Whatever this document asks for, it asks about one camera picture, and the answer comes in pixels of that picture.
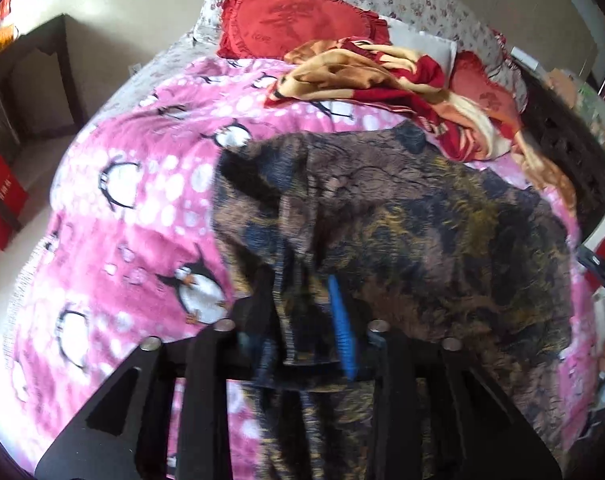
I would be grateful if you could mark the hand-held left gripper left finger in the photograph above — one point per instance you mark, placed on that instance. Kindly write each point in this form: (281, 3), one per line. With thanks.
(252, 315)

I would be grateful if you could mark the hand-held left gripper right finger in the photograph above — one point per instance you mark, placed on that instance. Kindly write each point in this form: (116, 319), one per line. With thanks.
(340, 330)

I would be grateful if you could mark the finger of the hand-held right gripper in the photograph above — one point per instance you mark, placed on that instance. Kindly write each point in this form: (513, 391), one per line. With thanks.
(602, 275)

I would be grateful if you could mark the dark patterned garment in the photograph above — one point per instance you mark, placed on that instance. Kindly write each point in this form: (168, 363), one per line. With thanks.
(407, 220)

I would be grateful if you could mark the dark carved wooden furniture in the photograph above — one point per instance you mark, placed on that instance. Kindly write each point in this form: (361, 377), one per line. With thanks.
(557, 135)

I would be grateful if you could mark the red ruffled pillow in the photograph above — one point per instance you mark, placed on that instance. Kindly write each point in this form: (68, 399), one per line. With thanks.
(292, 15)
(482, 90)

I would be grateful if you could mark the pink penguin print blanket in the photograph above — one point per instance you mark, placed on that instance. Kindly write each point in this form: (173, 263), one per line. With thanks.
(132, 125)

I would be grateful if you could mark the orange and red blanket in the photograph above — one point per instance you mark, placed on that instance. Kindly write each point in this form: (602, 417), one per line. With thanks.
(382, 70)

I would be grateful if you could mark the red box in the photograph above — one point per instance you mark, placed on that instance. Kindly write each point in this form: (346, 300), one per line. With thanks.
(2, 195)

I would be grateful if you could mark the white pillow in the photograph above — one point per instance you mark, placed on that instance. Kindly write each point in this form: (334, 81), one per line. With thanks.
(422, 42)

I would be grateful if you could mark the dark wooden side table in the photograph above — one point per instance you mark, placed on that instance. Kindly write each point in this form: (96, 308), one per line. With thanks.
(62, 60)

